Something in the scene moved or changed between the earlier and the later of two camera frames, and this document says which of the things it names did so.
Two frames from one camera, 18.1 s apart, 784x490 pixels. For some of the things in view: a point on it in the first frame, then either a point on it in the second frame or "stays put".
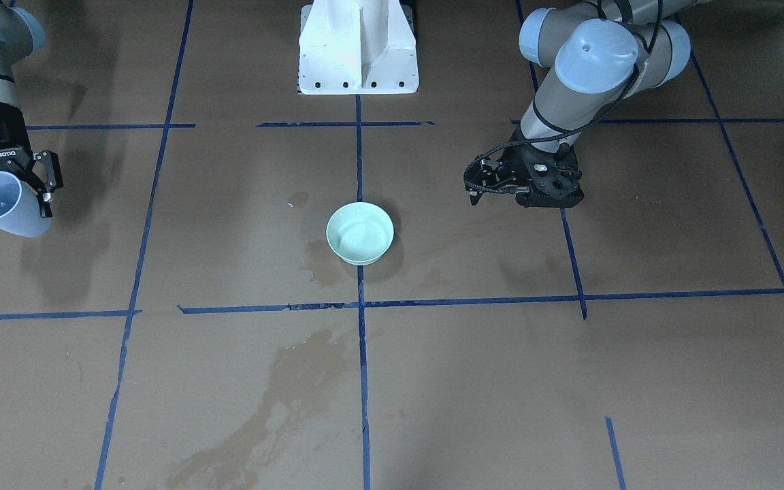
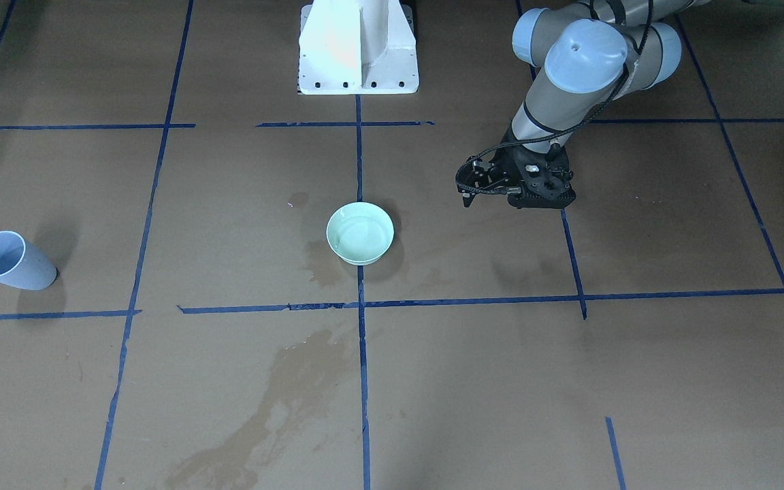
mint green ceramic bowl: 360,233 stays put
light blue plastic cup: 2,201 to 5,256
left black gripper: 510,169 stays put
